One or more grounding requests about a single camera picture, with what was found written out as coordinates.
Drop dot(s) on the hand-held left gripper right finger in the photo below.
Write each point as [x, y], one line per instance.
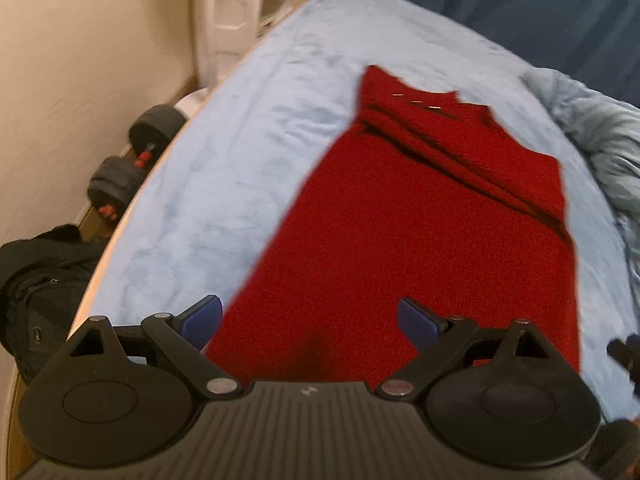
[418, 324]

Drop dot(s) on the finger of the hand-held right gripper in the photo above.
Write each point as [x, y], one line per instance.
[617, 447]
[625, 355]

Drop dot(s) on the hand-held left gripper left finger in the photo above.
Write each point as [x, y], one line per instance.
[204, 321]

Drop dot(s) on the red knit sweater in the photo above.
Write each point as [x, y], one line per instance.
[400, 220]

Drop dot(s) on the black bag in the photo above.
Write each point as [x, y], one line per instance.
[42, 285]

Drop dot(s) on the black dumbbell with red collar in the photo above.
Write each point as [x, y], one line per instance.
[112, 180]
[154, 127]

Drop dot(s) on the grey-blue duvet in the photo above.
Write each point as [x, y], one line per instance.
[595, 125]

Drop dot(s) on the white shelf unit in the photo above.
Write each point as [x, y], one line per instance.
[240, 15]

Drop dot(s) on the dark blue curtain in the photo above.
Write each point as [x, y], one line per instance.
[500, 5]

